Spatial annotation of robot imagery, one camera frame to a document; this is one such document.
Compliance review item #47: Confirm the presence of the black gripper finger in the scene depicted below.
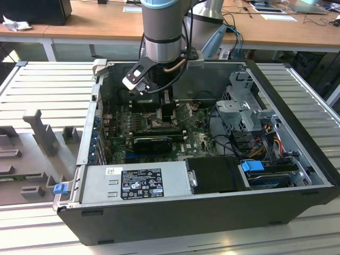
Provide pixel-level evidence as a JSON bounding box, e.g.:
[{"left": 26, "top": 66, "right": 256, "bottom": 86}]
[{"left": 160, "top": 90, "right": 175, "bottom": 123}]

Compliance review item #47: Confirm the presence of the metal socket cover frame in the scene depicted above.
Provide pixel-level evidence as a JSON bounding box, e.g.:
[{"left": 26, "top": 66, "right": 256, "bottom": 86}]
[{"left": 174, "top": 101, "right": 199, "bottom": 126}]

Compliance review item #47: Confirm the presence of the CPU socket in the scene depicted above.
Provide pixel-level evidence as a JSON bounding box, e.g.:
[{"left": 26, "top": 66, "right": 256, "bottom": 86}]
[{"left": 144, "top": 111, "right": 179, "bottom": 131}]

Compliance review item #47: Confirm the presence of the black RAM slot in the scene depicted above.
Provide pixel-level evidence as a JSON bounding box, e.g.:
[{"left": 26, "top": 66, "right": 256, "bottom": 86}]
[
  {"left": 132, "top": 105, "right": 163, "bottom": 112},
  {"left": 132, "top": 100, "right": 163, "bottom": 107},
  {"left": 132, "top": 130, "right": 186, "bottom": 137},
  {"left": 132, "top": 127, "right": 185, "bottom": 133}
]

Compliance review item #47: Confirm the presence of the black graphics card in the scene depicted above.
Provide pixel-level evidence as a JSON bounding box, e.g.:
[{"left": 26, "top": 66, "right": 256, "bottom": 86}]
[{"left": 132, "top": 137, "right": 173, "bottom": 155}]

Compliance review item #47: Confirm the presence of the green motherboard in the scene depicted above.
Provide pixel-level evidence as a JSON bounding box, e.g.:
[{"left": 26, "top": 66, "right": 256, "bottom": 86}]
[{"left": 102, "top": 100, "right": 223, "bottom": 164}]

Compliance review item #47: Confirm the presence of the grey metal drive cage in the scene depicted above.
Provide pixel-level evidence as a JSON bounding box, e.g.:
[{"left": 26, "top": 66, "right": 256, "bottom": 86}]
[{"left": 215, "top": 71, "right": 282, "bottom": 139}]

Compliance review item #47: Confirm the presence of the wooden desk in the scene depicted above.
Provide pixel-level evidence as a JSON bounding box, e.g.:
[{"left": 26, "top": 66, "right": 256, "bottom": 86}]
[{"left": 0, "top": 0, "right": 340, "bottom": 54}]

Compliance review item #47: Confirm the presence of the black plastic shroud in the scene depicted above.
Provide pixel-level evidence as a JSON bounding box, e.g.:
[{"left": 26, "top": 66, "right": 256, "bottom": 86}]
[{"left": 184, "top": 156, "right": 252, "bottom": 194}]

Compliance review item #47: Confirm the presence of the silver power supply box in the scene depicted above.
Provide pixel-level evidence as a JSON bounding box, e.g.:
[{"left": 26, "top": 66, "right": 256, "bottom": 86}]
[{"left": 78, "top": 161, "right": 192, "bottom": 204}]

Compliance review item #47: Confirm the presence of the hard disk in blue carrier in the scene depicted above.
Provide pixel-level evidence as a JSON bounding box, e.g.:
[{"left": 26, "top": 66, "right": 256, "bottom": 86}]
[{"left": 240, "top": 158, "right": 305, "bottom": 191}]

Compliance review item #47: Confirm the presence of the black and grey PC case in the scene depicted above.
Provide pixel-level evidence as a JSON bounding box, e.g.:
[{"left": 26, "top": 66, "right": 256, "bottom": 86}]
[{"left": 53, "top": 58, "right": 340, "bottom": 247}]

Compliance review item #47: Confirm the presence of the dark tablet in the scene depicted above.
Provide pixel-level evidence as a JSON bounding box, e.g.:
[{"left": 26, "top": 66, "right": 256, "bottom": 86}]
[{"left": 251, "top": 6, "right": 287, "bottom": 14}]

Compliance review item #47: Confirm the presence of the blue plastic latch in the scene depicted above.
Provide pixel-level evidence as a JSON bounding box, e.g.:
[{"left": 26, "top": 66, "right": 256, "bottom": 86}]
[{"left": 54, "top": 184, "right": 69, "bottom": 196}]

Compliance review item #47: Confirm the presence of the grey parts rack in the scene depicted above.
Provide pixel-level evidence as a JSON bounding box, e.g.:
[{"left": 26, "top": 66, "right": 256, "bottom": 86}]
[{"left": 0, "top": 108, "right": 86, "bottom": 207}]

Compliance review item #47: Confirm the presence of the black box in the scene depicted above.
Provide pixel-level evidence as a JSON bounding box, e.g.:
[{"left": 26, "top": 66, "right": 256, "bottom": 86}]
[{"left": 0, "top": 0, "right": 73, "bottom": 27}]

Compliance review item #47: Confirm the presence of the crumpled white paper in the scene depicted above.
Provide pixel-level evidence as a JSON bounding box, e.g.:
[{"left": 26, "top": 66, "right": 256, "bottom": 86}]
[{"left": 2, "top": 14, "right": 33, "bottom": 32}]

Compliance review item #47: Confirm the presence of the grey laptop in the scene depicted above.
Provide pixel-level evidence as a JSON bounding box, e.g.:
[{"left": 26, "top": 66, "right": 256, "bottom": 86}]
[{"left": 288, "top": 2, "right": 328, "bottom": 15}]

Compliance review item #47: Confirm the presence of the green RAM stick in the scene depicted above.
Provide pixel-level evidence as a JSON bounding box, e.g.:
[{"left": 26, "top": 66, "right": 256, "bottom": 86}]
[{"left": 0, "top": 174, "right": 45, "bottom": 184}]

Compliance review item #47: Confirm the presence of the black camera cable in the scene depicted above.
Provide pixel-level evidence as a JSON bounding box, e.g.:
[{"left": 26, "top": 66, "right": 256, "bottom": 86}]
[{"left": 144, "top": 46, "right": 196, "bottom": 95}]

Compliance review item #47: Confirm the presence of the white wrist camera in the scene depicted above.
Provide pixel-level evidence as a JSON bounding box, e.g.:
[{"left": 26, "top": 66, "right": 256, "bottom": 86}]
[{"left": 122, "top": 57, "right": 152, "bottom": 96}]

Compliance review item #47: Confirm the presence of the blue cable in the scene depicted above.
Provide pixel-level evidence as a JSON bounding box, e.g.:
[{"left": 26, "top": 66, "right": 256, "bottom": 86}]
[{"left": 225, "top": 25, "right": 244, "bottom": 60}]

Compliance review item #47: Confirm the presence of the coloured power wire bundle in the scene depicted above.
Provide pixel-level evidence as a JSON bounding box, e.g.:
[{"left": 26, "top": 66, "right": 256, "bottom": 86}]
[{"left": 249, "top": 131, "right": 284, "bottom": 160}]

